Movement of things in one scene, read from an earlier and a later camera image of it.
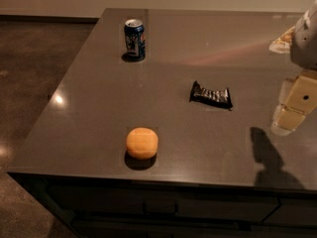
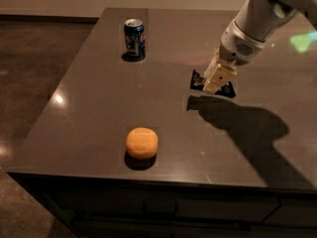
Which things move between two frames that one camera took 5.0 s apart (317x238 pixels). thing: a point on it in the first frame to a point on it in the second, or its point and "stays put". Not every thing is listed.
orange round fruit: [142, 143] stays put
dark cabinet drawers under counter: [98, 207] stays put
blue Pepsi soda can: [135, 39] stays put
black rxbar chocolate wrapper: [215, 98] to [197, 82]
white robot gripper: [305, 42] to [238, 46]
